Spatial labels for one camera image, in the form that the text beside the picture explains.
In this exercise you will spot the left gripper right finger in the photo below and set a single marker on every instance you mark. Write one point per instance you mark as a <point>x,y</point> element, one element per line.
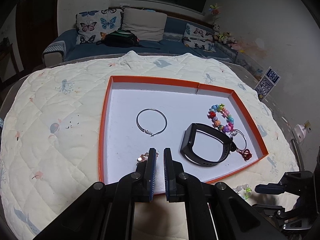
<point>174,185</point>

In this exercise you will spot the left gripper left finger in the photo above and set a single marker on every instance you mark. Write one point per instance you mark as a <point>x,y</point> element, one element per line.
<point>146,166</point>

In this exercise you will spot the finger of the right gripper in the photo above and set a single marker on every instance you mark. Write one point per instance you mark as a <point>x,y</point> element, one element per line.
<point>272,211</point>
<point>269,188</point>

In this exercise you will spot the black smart band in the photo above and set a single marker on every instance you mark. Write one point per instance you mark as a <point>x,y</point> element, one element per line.
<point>206,146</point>

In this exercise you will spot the silver hoop bangle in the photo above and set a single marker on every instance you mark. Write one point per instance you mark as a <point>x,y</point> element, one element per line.
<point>151,121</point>

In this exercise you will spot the white pink small device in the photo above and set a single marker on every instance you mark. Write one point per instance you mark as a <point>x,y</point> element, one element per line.
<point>300,131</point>

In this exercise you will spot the orange shallow tray box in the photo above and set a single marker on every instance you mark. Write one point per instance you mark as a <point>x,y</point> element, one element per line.
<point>183,103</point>

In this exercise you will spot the blue white printed box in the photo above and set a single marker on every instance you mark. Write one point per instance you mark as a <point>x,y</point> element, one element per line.
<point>267,83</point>

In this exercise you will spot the white quilted blanket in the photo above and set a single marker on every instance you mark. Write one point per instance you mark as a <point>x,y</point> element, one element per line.
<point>49,144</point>

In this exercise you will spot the blue sofa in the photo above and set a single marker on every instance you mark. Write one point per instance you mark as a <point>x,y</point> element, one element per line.
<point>64,48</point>

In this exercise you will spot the black backpack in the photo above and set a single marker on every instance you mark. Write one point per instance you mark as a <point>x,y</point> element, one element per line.
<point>119,38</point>

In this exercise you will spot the small butterfly pillow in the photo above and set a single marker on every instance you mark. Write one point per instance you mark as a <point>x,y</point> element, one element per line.
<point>197,38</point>

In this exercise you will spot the beige cushion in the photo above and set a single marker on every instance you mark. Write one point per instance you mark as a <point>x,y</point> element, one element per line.
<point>146,25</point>

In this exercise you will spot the plush toys pile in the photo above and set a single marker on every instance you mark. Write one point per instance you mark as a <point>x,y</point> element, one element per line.
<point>225,38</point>

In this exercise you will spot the large butterfly pillow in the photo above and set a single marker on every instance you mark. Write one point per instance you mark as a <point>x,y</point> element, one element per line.
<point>92,26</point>

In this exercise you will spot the colourful pinwheel flower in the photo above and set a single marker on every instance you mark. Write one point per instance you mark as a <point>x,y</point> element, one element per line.
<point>214,9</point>

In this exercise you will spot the dark wooden side table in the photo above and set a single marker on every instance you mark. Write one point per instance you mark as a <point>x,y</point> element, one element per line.
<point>9,66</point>

